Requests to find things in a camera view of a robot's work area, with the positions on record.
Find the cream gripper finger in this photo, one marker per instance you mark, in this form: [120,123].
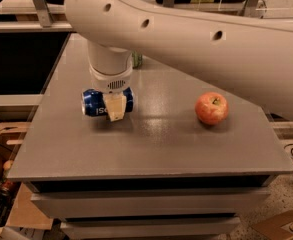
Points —
[115,105]

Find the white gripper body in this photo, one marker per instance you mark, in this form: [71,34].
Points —
[112,82]

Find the blue pepsi can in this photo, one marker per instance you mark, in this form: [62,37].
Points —
[93,104]

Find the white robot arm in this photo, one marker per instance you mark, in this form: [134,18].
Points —
[248,57]

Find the green soda can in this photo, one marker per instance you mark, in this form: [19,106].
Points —
[137,60]

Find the grey drawer cabinet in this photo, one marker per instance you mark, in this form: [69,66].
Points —
[159,173]

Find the red apple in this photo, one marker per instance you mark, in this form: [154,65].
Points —
[211,108]

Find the cardboard box left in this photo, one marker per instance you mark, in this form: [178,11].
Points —
[19,218]

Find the cardboard piece on floor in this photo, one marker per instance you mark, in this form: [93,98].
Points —
[278,227]

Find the metal shelf rail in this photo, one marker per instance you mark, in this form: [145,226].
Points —
[33,26]

